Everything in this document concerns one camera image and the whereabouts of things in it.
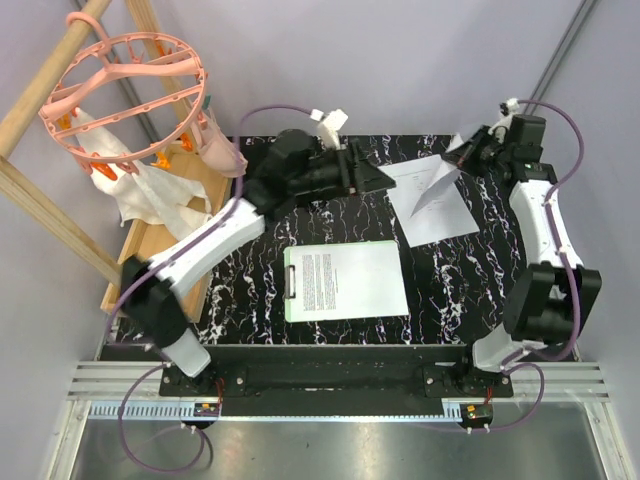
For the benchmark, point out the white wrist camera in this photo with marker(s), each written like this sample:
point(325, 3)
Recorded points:
point(328, 126)
point(507, 110)

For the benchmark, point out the wooden rack frame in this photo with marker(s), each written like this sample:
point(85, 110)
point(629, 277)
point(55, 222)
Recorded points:
point(31, 258)

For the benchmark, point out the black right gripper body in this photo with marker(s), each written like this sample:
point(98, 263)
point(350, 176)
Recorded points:
point(492, 154)

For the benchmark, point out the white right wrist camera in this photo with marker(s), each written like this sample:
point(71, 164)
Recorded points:
point(507, 110)

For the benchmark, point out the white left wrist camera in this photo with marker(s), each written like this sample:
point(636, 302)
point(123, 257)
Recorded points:
point(328, 126)

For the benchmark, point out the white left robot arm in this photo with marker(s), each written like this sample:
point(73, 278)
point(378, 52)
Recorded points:
point(295, 172)

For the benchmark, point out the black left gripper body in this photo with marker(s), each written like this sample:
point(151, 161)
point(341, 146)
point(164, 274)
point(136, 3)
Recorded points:
point(331, 174)

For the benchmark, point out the green clipboard folder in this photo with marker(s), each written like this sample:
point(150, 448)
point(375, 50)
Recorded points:
point(290, 280)

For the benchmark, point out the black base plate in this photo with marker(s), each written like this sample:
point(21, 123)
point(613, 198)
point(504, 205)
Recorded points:
point(337, 381)

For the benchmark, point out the wooden tray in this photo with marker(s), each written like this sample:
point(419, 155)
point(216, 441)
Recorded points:
point(146, 240)

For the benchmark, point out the aluminium corner post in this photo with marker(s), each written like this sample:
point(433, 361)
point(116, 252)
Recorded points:
point(570, 36)

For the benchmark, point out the printed white paper sheet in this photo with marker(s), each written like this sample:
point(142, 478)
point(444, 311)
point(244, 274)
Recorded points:
point(350, 282)

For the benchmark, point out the grey slotted cable duct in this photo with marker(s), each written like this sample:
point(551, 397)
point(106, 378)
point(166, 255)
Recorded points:
point(190, 411)

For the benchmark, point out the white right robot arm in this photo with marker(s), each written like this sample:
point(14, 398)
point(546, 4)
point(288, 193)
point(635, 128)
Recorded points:
point(547, 308)

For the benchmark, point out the black cloth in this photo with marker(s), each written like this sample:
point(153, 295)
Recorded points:
point(250, 165)

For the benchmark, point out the white towel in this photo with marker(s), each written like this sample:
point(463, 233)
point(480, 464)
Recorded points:
point(154, 196)

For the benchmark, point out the white paper stack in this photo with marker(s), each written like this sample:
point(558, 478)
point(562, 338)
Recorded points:
point(446, 217)

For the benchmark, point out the pink bra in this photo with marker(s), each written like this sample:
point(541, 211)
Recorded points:
point(215, 149)

